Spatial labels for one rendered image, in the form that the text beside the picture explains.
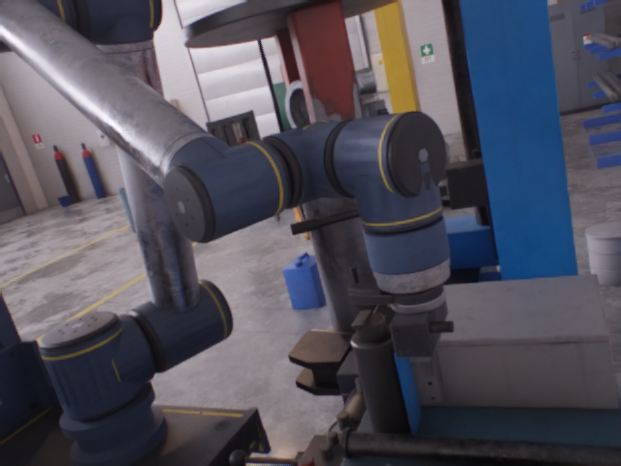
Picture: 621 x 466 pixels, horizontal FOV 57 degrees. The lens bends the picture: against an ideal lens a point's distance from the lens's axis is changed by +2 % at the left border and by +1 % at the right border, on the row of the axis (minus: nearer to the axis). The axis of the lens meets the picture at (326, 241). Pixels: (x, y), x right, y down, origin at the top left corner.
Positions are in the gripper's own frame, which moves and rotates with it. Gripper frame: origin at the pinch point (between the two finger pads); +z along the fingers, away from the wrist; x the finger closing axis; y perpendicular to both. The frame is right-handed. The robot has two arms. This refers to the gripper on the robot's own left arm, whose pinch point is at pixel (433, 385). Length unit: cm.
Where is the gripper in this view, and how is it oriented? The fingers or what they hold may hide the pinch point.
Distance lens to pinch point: 86.1
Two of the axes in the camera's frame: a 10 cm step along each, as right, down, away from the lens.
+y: 9.1, -0.9, -4.0
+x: 3.5, -3.3, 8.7
